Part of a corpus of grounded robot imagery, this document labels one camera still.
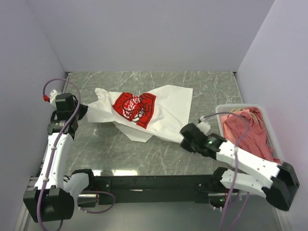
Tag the aluminium frame rail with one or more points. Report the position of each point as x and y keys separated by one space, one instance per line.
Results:
x=24 y=216

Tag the beige garment in basket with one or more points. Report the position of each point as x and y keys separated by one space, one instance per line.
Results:
x=239 y=110

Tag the white plastic laundry basket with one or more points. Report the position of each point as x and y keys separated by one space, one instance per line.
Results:
x=270 y=138

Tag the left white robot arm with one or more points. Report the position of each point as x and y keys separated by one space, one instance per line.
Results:
x=53 y=198

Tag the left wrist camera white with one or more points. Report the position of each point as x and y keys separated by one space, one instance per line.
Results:
x=50 y=96

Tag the white Coca-Cola t-shirt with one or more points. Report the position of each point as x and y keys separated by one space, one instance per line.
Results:
x=161 y=112

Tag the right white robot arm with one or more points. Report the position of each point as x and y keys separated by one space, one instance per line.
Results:
x=277 y=183

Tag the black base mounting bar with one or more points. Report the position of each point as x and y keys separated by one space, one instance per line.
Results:
x=152 y=189

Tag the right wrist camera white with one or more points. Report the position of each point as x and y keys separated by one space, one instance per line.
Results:
x=203 y=125

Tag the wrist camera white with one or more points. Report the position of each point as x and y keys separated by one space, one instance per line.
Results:
x=50 y=96
x=203 y=125

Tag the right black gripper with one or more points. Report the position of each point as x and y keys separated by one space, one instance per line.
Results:
x=184 y=144

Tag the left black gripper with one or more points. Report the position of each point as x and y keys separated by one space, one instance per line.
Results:
x=83 y=110

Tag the pink t-shirt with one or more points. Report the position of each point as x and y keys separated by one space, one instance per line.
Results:
x=255 y=141

